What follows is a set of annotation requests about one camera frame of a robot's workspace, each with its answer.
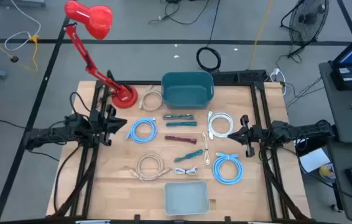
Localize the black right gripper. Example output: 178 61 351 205
227 114 272 158

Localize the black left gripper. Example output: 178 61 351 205
89 104 128 146

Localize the white cable coil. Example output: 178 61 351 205
207 111 234 139

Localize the beige ethernet cable coil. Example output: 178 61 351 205
138 84 164 112
128 151 171 182

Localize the blue ethernet cable coil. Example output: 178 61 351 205
211 152 244 185
126 117 159 144

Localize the teal braided USB cable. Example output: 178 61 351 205
174 149 204 163
165 121 198 128

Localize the maroon braided USB cable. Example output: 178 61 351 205
164 134 198 145

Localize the teal plastic bin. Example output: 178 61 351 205
161 72 215 110

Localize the small white USB cable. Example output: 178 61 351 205
172 166 198 176

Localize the light grey plastic bin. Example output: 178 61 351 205
164 180 211 217

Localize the white paper sheet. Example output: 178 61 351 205
299 148 331 174

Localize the yellow blue round disc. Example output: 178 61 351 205
318 163 337 183

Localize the grey side desk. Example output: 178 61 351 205
318 62 352 146
327 140 352 215

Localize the red desk lamp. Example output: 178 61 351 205
63 0 139 109

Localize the black mini computer box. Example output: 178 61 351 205
330 66 352 91

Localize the black floor fan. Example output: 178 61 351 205
280 0 331 58

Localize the black aluminium frame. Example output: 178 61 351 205
50 68 312 224

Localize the black perforated cable tray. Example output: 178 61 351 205
210 70 269 84

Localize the white power adapter cable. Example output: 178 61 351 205
269 67 288 96

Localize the black coiled floor cable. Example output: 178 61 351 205
195 0 222 73

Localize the yellow floor cable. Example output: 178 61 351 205
248 0 274 71

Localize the yellow cable with plug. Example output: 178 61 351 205
0 26 39 72

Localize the black loose floor cable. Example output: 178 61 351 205
149 0 211 26

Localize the white floor cable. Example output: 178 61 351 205
4 0 42 52

